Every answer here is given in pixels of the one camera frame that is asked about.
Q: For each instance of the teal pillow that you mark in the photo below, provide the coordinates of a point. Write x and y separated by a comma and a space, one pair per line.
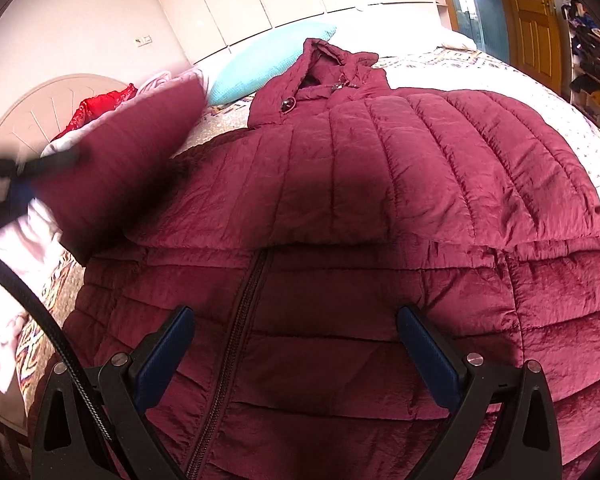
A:
260, 65

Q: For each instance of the red cloth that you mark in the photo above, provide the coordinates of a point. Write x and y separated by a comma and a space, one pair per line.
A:
95, 110

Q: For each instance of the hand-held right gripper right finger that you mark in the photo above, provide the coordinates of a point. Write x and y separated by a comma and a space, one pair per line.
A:
430, 355

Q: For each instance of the cluttered clothes pile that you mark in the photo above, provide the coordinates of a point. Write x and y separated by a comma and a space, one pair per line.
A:
585, 50

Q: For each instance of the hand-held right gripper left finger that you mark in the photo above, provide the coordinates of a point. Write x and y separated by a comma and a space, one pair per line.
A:
162, 355

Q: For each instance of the maroon puffer jacket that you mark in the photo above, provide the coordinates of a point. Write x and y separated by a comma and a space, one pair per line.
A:
380, 185

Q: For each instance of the white headboard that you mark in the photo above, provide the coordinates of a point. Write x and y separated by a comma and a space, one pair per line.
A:
25, 110

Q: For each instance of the white wall switch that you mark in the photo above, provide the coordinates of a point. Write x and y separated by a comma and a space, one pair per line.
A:
143, 39

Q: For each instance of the patterned beige bedspread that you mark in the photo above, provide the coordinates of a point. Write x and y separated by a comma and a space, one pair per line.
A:
555, 110

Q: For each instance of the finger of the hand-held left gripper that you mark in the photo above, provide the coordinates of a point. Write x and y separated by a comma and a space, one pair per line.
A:
45, 164
22, 194

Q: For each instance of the wooden door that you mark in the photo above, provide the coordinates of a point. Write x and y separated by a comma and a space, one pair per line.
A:
530, 20

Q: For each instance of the teal glass door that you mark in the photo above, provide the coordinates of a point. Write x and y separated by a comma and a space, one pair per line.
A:
475, 5

